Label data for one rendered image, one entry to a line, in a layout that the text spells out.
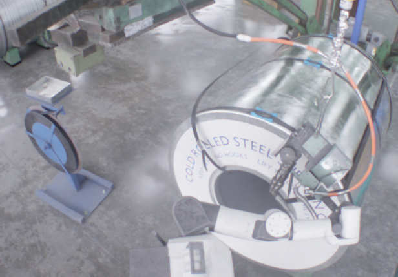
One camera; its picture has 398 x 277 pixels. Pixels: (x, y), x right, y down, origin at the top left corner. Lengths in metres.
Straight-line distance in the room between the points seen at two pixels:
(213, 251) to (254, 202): 1.26
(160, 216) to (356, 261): 1.66
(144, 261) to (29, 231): 2.08
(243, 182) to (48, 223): 1.71
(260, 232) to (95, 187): 2.25
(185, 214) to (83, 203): 2.04
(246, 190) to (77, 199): 1.55
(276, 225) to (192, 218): 0.25
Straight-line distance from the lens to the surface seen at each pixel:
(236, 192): 2.13
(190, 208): 0.99
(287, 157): 1.28
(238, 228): 1.01
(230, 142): 1.62
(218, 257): 0.96
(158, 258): 0.98
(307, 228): 1.05
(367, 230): 2.98
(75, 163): 2.51
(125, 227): 2.73
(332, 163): 1.23
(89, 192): 3.03
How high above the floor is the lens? 2.22
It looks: 39 degrees down
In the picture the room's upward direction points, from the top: straight up
